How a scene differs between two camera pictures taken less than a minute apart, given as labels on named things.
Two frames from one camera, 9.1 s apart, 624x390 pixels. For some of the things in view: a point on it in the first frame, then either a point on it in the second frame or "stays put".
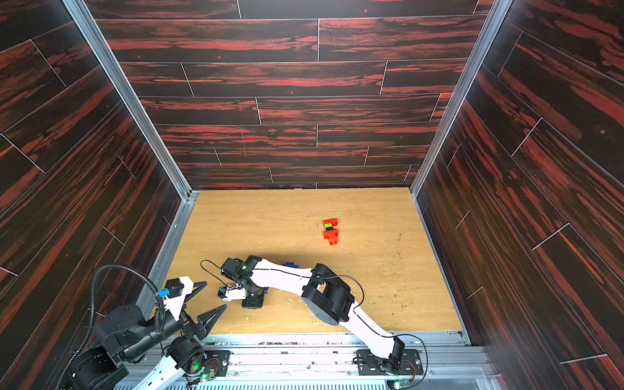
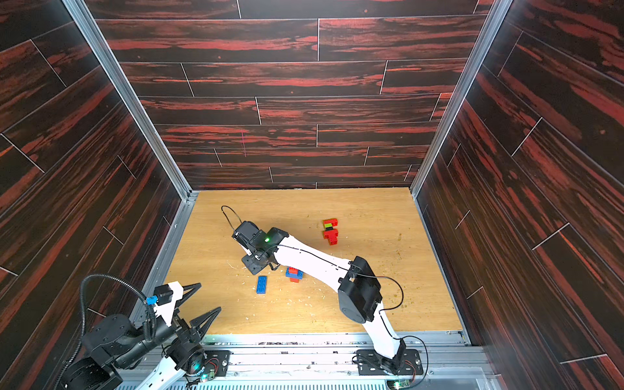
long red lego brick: [332, 236] stays put
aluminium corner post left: [130, 97] stays put
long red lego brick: [333, 221] stays put
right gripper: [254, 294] -> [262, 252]
